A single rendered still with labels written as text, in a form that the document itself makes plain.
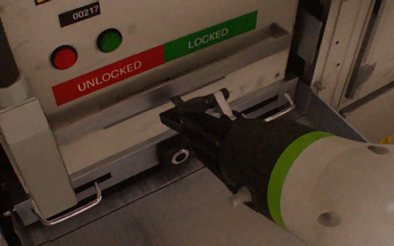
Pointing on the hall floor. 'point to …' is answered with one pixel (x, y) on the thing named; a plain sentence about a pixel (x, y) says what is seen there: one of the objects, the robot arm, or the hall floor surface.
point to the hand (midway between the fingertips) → (179, 119)
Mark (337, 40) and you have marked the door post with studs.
